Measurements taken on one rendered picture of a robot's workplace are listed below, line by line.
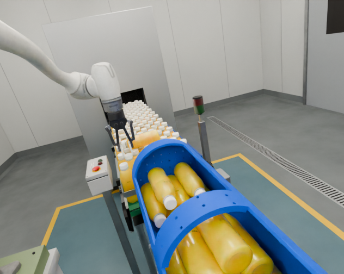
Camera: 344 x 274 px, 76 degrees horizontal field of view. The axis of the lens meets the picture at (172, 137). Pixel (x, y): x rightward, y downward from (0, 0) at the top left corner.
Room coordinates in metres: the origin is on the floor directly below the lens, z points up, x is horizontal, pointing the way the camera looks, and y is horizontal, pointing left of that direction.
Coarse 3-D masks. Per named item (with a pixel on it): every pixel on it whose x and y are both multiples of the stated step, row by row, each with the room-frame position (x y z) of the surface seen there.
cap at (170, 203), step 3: (165, 198) 0.57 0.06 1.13; (168, 198) 0.57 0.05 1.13; (171, 198) 0.56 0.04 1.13; (174, 198) 0.57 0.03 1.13; (165, 201) 0.56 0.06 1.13; (168, 201) 0.56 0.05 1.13; (171, 201) 0.56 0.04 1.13; (174, 201) 0.56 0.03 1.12; (165, 204) 0.56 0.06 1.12; (168, 204) 0.56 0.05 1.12; (171, 204) 0.56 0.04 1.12; (174, 204) 0.56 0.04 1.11; (165, 207) 0.56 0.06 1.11; (168, 207) 0.56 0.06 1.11; (171, 207) 0.56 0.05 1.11; (174, 207) 0.56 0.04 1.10
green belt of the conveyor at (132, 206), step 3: (129, 204) 0.90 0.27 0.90; (132, 204) 0.90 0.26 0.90; (135, 204) 0.89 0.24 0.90; (138, 204) 0.89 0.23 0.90; (129, 207) 0.88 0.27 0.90; (132, 207) 0.88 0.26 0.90; (135, 207) 0.88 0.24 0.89; (138, 207) 0.88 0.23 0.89; (135, 210) 0.87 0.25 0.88; (138, 210) 0.87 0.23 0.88; (132, 213) 0.87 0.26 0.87; (135, 213) 0.87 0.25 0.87; (138, 213) 0.87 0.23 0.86; (141, 213) 0.88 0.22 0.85; (132, 216) 0.87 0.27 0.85
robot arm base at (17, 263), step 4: (8, 264) 0.52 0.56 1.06; (12, 264) 0.51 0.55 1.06; (16, 264) 0.51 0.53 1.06; (20, 264) 0.52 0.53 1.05; (0, 268) 0.50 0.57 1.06; (4, 268) 0.50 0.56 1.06; (8, 268) 0.50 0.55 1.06; (12, 268) 0.50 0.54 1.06; (16, 268) 0.50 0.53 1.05; (0, 272) 0.47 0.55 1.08; (4, 272) 0.49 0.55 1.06; (8, 272) 0.49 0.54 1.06; (12, 272) 0.49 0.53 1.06; (16, 272) 0.50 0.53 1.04
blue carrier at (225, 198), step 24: (168, 144) 0.76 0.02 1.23; (144, 168) 0.79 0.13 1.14; (168, 168) 0.81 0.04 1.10; (192, 168) 0.83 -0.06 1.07; (216, 192) 0.42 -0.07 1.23; (144, 216) 0.51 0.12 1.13; (168, 216) 0.40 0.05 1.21; (192, 216) 0.36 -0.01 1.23; (240, 216) 0.51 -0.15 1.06; (264, 216) 0.36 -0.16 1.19; (168, 240) 0.35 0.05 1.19; (264, 240) 0.41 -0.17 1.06; (288, 240) 0.29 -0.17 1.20; (168, 264) 0.34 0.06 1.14; (288, 264) 0.33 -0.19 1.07; (312, 264) 0.24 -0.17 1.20
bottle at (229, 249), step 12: (216, 216) 0.39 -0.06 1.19; (204, 228) 0.38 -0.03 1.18; (216, 228) 0.36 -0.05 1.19; (228, 228) 0.35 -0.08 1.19; (204, 240) 0.37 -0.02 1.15; (216, 240) 0.34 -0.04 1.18; (228, 240) 0.32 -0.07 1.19; (240, 240) 0.32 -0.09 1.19; (216, 252) 0.32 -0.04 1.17; (228, 252) 0.30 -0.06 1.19; (240, 252) 0.30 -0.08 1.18; (252, 252) 0.31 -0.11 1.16; (228, 264) 0.30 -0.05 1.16; (240, 264) 0.30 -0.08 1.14
